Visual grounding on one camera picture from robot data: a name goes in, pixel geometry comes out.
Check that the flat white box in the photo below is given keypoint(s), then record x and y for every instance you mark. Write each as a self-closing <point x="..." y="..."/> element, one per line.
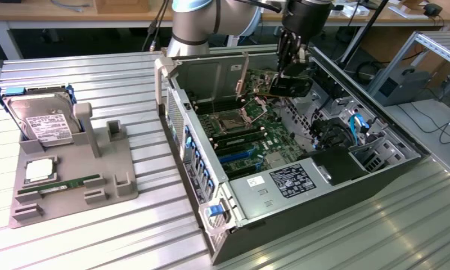
<point x="406" y="11"/>

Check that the blue expansion slot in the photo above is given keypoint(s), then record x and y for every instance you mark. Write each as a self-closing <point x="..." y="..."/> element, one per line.
<point x="234" y="157"/>

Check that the aluminium profile frame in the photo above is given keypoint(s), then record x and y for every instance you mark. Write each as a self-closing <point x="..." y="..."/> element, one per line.
<point x="438" y="42"/>

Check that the long wooden desk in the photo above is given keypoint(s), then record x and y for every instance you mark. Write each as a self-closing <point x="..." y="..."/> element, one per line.
<point x="41" y="15"/>

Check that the black slanted pole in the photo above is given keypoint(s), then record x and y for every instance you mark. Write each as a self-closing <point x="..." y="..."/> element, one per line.
<point x="363" y="31"/>

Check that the grey plastic parts rack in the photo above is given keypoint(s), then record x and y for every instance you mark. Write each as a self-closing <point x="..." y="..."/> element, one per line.
<point x="74" y="168"/>

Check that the grey metal disk bay cage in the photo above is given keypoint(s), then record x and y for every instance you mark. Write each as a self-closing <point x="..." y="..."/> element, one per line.
<point x="304" y="112"/>

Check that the silver chipset heatsink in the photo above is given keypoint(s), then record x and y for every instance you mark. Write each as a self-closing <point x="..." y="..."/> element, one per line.
<point x="276" y="159"/>

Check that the silver CPU chip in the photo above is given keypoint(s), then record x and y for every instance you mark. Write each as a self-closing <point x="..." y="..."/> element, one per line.
<point x="40" y="170"/>

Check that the open metal socket cover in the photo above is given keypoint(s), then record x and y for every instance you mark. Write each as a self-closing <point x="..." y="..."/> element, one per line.
<point x="257" y="111"/>

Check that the green RAM stick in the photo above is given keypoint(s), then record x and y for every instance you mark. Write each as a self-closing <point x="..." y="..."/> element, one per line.
<point x="74" y="182"/>

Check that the installed dark RAM stick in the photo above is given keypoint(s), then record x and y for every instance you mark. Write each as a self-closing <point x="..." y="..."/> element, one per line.
<point x="240" y="139"/>

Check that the perforated metal disk bay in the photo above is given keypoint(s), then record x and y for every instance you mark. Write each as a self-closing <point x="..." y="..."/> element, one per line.
<point x="378" y="154"/>

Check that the CPU socket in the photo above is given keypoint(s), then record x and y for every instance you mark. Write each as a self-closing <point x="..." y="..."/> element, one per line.
<point x="230" y="122"/>

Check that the grey power supply unit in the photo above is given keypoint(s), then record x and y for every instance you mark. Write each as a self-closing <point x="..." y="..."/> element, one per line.
<point x="254" y="197"/>

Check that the green motherboard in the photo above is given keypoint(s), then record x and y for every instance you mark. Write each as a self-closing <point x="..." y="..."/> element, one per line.
<point x="281" y="137"/>

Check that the blue plastic disk caddy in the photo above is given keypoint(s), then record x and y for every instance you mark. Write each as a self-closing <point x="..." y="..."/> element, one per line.
<point x="14" y="91"/>

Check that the silver hard disk with label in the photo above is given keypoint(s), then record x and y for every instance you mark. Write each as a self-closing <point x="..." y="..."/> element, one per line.
<point x="41" y="118"/>

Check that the small black device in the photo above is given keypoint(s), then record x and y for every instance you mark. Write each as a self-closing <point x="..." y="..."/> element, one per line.
<point x="431" y="9"/>

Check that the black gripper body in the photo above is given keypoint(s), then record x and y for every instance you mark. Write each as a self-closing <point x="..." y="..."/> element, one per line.
<point x="308" y="17"/>

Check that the black plastic fan shroud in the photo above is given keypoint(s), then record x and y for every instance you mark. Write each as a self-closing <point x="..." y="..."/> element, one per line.
<point x="341" y="166"/>

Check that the black expansion slot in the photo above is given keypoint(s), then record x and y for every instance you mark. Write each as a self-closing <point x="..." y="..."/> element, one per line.
<point x="245" y="171"/>

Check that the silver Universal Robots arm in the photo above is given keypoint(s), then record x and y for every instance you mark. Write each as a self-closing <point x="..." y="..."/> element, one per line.
<point x="209" y="19"/>

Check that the small white box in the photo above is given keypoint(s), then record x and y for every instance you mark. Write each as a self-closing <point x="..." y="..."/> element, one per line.
<point x="354" y="10"/>

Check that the open black PC case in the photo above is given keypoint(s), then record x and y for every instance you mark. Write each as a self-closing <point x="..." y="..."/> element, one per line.
<point x="322" y="213"/>

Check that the green graphics card with bracket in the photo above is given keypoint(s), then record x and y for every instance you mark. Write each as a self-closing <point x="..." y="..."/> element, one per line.
<point x="289" y="85"/>

